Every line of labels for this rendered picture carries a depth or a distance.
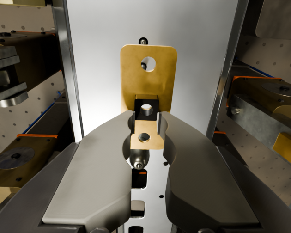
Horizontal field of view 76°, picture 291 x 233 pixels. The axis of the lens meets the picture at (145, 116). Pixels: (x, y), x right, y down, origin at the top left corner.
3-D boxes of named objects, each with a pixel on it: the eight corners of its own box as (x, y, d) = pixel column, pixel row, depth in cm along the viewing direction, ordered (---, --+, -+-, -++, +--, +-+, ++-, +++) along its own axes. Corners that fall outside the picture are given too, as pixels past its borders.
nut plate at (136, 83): (165, 147, 16) (166, 156, 15) (121, 146, 16) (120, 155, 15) (178, 46, 12) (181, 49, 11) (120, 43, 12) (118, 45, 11)
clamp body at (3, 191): (93, 107, 60) (35, 216, 28) (59, 105, 60) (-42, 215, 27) (91, 87, 57) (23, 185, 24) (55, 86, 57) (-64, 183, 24)
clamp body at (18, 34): (95, 50, 52) (25, 102, 21) (59, 48, 52) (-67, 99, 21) (93, 23, 49) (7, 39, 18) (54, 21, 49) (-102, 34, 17)
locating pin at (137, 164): (148, 147, 32) (149, 175, 27) (130, 146, 32) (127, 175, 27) (149, 131, 31) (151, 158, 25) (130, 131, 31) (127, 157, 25)
